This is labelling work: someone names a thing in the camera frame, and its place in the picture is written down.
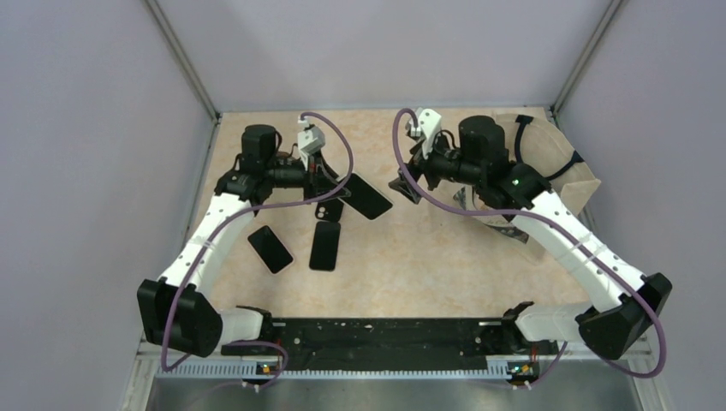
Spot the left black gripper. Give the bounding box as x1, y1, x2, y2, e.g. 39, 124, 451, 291
265, 147, 351, 204

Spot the black phone case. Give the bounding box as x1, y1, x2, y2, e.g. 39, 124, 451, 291
314, 199, 344, 223

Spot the pink cased phone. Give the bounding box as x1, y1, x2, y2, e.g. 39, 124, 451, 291
340, 173, 393, 220

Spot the black smartphone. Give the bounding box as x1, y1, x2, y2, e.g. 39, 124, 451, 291
308, 221, 341, 271

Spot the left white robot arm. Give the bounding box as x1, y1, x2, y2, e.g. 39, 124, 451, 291
137, 120, 346, 357

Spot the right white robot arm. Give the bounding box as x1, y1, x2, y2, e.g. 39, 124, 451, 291
390, 110, 672, 360

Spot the white cased phone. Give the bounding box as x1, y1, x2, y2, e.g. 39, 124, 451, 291
247, 225, 294, 275

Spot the printed paper packet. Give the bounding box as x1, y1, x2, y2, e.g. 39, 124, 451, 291
453, 186, 529, 244

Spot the beige tote bag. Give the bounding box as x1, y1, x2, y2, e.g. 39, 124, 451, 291
494, 113, 601, 215

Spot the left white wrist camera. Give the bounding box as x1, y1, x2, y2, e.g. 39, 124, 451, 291
297, 118, 325, 170

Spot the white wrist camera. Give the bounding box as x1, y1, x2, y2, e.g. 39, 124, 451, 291
297, 118, 325, 170
406, 107, 443, 159

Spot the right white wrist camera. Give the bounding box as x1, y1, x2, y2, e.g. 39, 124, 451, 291
406, 107, 443, 159

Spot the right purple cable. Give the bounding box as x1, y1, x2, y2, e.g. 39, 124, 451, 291
393, 108, 668, 380

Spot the purple cable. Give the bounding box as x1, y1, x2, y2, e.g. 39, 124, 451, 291
393, 108, 668, 380
161, 111, 355, 372

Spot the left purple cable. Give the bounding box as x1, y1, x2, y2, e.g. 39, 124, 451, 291
161, 111, 355, 372

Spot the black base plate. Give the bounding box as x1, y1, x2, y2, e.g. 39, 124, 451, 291
221, 313, 558, 372

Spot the grey slotted cable duct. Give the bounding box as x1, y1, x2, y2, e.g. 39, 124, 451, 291
156, 360, 512, 380

